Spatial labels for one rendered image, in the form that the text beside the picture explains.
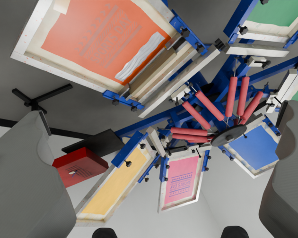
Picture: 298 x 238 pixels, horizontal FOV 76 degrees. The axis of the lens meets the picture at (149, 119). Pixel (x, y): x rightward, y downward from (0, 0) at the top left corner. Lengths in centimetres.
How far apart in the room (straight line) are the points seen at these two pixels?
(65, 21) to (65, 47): 13
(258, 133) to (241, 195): 282
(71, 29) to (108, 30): 16
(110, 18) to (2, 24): 130
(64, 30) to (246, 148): 224
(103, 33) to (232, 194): 468
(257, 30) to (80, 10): 106
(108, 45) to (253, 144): 203
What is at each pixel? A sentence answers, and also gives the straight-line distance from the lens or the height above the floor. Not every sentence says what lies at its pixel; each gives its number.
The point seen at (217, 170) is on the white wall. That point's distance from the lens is 524.
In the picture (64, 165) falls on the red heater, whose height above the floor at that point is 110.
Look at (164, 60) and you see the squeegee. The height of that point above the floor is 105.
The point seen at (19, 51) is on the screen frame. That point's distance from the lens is 102.
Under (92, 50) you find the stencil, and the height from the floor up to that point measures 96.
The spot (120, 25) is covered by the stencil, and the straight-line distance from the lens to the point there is 101.
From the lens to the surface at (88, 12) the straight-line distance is 96.
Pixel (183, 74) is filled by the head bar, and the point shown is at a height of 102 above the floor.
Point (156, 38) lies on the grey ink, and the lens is 109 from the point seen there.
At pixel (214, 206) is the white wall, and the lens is 535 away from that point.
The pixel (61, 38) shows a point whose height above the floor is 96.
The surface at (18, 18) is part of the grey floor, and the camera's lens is 208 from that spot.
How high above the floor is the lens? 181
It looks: 31 degrees down
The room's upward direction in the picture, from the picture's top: 158 degrees clockwise
